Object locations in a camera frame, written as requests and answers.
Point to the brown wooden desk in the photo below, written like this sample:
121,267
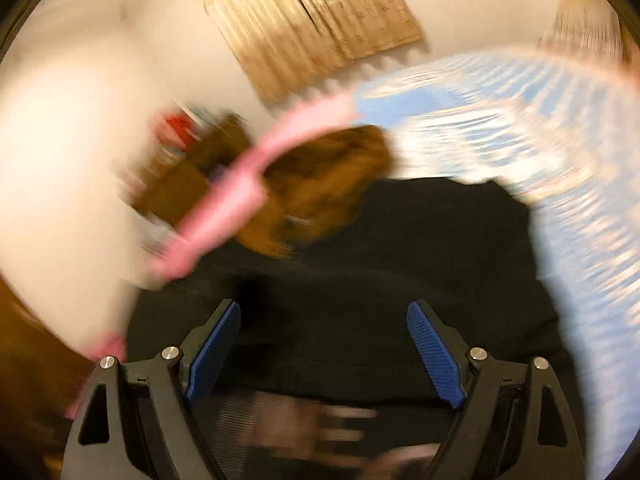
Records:
170,195

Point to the brown cloth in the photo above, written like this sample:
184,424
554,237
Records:
325,175

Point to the patterned pillow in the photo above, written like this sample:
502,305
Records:
585,25

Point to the black garment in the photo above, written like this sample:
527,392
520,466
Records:
400,260

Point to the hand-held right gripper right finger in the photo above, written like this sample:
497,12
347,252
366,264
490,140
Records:
432,355

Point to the brown wooden door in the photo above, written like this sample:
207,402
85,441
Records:
25,385

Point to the blue dotted blanket pink border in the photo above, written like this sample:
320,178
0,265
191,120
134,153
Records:
575,170

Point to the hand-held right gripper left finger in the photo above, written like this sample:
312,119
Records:
212,355

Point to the beige pleated curtain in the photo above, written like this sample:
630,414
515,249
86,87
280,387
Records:
310,25

